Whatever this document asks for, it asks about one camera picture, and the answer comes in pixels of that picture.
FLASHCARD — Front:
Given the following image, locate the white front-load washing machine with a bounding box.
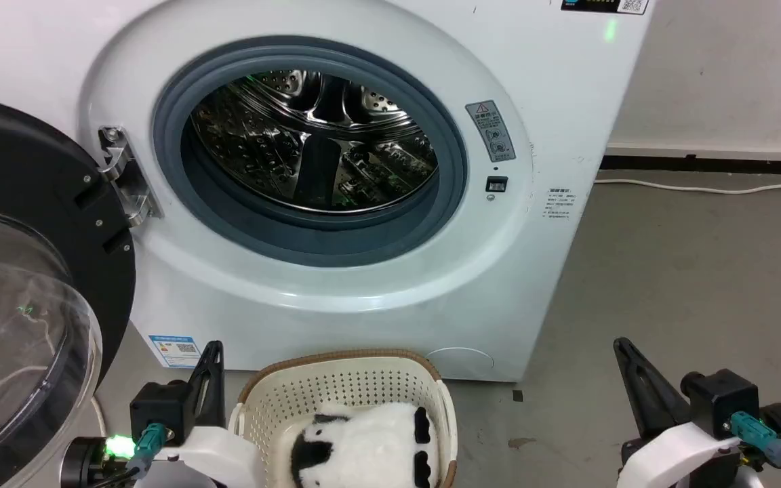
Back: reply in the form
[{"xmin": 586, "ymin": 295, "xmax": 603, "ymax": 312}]
[{"xmin": 0, "ymin": 0, "xmax": 656, "ymax": 384}]

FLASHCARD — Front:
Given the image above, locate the black and white panda plush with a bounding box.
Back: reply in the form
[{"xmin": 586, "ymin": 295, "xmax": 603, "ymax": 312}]
[{"xmin": 290, "ymin": 401, "xmax": 440, "ymax": 488}]

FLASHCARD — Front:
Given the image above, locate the black round washer door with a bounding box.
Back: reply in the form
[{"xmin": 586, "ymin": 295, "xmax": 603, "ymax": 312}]
[{"xmin": 0, "ymin": 94, "xmax": 137, "ymax": 488}]

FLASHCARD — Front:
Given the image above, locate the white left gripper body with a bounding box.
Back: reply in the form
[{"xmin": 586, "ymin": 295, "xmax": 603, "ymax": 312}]
[{"xmin": 134, "ymin": 424, "xmax": 264, "ymax": 488}]

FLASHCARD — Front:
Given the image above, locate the white hose behind door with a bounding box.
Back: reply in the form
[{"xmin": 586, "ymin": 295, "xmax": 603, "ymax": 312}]
[{"xmin": 89, "ymin": 395, "xmax": 108, "ymax": 438}]

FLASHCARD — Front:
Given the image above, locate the black QR code label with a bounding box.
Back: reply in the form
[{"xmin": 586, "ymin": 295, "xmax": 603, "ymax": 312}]
[{"xmin": 561, "ymin": 0, "xmax": 649, "ymax": 16}]

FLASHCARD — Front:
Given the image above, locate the metal door hinge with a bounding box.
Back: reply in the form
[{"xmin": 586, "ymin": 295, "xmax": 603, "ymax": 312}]
[{"xmin": 97, "ymin": 125, "xmax": 163, "ymax": 228}]

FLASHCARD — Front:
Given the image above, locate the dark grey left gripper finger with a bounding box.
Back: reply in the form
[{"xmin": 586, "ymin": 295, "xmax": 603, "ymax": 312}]
[{"xmin": 186, "ymin": 340, "xmax": 226, "ymax": 429}]

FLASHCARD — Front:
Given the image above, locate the teal right connector plug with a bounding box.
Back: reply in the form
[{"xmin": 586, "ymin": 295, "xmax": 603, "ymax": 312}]
[{"xmin": 729, "ymin": 411, "xmax": 781, "ymax": 470}]

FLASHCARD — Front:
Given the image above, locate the black baseboard strip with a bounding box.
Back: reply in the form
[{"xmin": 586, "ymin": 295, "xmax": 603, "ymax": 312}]
[{"xmin": 599, "ymin": 155, "xmax": 781, "ymax": 176}]

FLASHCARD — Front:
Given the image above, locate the steel washer drum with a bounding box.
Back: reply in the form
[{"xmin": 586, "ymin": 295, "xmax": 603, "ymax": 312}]
[{"xmin": 189, "ymin": 70, "xmax": 439, "ymax": 214}]

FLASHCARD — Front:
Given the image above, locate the grey rubber door gasket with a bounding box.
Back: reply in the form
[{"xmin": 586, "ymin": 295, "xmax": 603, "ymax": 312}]
[{"xmin": 152, "ymin": 36, "xmax": 469, "ymax": 268}]

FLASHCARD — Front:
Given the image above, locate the white floor cable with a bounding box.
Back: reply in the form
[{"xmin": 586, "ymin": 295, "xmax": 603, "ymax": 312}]
[{"xmin": 594, "ymin": 176, "xmax": 781, "ymax": 195}]

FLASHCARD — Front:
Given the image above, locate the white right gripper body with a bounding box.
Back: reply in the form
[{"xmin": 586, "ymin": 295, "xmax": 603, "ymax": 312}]
[{"xmin": 619, "ymin": 420, "xmax": 744, "ymax": 488}]

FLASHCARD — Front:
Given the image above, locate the blue energy label sticker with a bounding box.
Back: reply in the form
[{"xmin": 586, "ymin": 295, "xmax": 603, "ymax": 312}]
[{"xmin": 148, "ymin": 334, "xmax": 202, "ymax": 369}]

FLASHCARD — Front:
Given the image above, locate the cream perforated laundry basket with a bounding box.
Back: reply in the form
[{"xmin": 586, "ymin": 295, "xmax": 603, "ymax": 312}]
[{"xmin": 228, "ymin": 349, "xmax": 459, "ymax": 488}]

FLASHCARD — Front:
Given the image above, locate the teal left connector plug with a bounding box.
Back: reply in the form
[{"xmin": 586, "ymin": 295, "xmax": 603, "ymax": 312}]
[{"xmin": 125, "ymin": 422, "xmax": 169, "ymax": 476}]

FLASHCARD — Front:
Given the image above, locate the grey warning sticker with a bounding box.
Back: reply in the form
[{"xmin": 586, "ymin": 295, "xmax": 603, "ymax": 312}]
[{"xmin": 465, "ymin": 100, "xmax": 517, "ymax": 163}]

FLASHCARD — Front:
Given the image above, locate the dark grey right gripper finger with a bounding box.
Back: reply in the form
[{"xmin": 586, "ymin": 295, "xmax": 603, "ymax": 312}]
[{"xmin": 612, "ymin": 337, "xmax": 692, "ymax": 440}]

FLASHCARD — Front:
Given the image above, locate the small text instruction sticker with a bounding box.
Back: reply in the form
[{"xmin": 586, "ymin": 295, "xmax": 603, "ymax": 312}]
[{"xmin": 544, "ymin": 188, "xmax": 577, "ymax": 221}]

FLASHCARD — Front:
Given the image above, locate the teal connector plug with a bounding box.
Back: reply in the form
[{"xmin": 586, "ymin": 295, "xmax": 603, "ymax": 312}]
[
  {"xmin": 729, "ymin": 411, "xmax": 781, "ymax": 470},
  {"xmin": 125, "ymin": 422, "xmax": 169, "ymax": 476}
]

